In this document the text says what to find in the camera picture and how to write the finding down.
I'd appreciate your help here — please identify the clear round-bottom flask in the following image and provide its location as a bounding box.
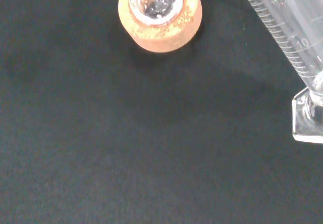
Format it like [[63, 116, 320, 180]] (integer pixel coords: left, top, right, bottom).
[[129, 0, 184, 28]]

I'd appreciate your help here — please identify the black cloth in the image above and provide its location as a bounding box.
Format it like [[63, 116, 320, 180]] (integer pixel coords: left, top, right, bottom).
[[0, 0, 323, 224]]

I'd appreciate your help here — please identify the cork ring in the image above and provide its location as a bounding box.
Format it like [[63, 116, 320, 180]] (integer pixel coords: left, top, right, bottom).
[[118, 0, 203, 54]]

